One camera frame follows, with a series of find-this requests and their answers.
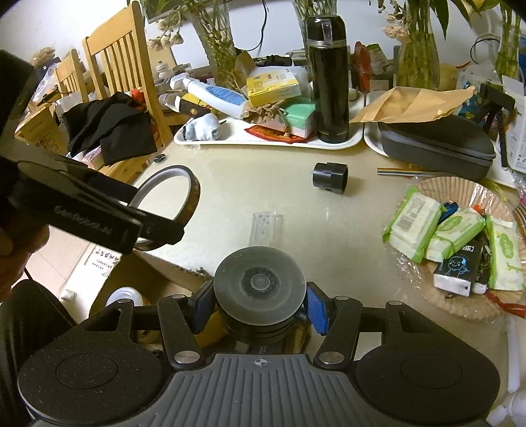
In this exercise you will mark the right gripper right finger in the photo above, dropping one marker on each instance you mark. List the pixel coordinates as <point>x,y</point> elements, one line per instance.
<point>337,319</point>

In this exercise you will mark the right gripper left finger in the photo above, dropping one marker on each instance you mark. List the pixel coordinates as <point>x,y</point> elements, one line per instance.
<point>180,319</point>

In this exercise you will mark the white and orange cup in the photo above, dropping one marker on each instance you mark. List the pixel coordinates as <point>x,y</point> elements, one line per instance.
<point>126,293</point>

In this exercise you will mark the black round case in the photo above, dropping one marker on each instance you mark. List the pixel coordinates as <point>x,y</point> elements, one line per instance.
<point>260,291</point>

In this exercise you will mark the clear plastic case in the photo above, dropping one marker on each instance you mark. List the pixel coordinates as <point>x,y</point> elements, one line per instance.
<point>266,229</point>

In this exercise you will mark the person left hand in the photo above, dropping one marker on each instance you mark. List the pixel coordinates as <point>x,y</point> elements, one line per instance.
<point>14,258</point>

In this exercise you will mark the open cardboard box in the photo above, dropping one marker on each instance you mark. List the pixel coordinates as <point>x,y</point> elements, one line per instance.
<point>154,278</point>

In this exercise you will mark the black cloth on chair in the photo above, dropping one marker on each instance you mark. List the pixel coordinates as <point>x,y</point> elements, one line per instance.
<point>118,125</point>

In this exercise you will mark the small black cap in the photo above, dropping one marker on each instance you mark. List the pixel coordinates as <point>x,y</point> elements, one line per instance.
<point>159,158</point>

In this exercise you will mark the green wet wipes pack left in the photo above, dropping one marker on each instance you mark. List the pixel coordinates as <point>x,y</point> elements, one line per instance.
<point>413,224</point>

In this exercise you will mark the green wet wipes pack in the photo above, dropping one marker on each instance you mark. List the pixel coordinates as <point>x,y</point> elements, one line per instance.
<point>505,265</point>
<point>413,224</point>
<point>453,234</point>

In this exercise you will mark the black white tissue pack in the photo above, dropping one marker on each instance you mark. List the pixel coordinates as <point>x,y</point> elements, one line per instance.
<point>467,272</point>

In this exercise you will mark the black cylindrical adapter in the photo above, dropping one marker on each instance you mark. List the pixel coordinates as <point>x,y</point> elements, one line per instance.
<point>330,177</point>

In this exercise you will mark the green wet wipes pack middle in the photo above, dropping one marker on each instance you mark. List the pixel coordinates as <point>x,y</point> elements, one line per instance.
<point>453,234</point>

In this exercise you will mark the light blue sock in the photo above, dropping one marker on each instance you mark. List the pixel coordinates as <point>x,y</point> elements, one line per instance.
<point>204,128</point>

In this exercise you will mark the wooden chair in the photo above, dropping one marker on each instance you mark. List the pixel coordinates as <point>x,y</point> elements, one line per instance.
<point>118,62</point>

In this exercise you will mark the woven paper plate basket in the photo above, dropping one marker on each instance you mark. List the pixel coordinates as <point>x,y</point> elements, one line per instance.
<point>466,193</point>

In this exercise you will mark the green wet wipes pack right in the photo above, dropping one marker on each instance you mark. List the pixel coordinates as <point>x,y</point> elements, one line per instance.
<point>505,265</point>

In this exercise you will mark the white blue lotion bottle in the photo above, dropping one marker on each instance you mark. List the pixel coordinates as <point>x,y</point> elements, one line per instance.
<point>225,100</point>

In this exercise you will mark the red packet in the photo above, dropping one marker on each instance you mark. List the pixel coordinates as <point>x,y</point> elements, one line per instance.
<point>272,135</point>

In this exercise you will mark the green white box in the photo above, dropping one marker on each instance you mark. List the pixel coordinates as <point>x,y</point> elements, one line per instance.
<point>300,118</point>

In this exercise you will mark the white gimbal tripod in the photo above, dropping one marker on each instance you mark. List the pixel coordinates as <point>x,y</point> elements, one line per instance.
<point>513,406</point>

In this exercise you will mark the black zipper hard case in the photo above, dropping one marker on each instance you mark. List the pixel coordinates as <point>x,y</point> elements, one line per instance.
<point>451,144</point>

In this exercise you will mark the brown paper envelope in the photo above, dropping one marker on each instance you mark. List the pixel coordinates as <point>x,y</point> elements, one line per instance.
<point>412,105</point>

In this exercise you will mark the glass vase with stems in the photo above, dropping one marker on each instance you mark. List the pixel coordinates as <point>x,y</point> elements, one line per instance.
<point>210,19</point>

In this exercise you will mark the yellow box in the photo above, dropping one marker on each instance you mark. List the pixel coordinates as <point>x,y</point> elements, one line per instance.
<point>267,85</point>

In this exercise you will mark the black thermos bottle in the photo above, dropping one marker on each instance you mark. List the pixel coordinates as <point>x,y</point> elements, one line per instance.
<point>328,55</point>

